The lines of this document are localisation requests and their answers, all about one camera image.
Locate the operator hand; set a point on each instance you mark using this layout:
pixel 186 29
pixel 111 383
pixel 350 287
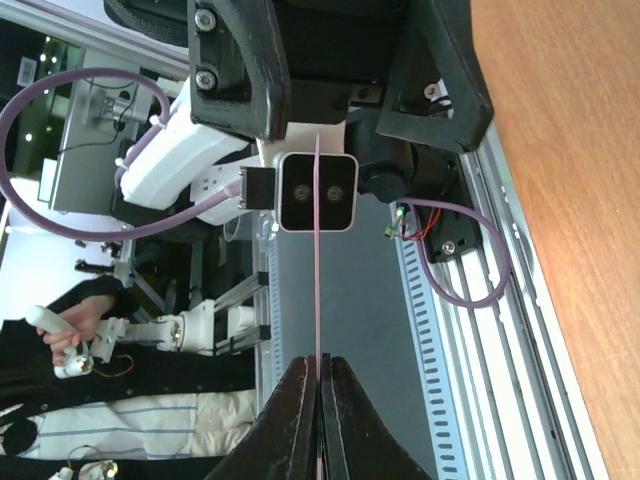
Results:
pixel 84 318

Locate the aluminium rail base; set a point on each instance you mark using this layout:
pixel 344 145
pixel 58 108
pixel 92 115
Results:
pixel 518 402

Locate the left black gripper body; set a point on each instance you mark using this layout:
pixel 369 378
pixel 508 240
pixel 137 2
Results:
pixel 339 54

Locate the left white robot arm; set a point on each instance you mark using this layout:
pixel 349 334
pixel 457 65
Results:
pixel 185 170

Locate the red VIP credit card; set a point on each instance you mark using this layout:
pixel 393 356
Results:
pixel 317 303

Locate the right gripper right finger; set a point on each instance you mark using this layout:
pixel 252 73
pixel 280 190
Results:
pixel 354 441

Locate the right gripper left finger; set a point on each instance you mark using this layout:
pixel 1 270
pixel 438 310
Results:
pixel 282 443

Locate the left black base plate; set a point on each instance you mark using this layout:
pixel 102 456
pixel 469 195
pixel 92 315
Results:
pixel 444 234

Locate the left aluminium frame post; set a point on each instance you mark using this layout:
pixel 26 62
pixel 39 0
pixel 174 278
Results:
pixel 85 23

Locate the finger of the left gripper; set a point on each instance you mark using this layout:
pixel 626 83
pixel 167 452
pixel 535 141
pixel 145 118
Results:
pixel 239 78
pixel 436 94

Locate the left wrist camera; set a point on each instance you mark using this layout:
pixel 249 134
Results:
pixel 307 179

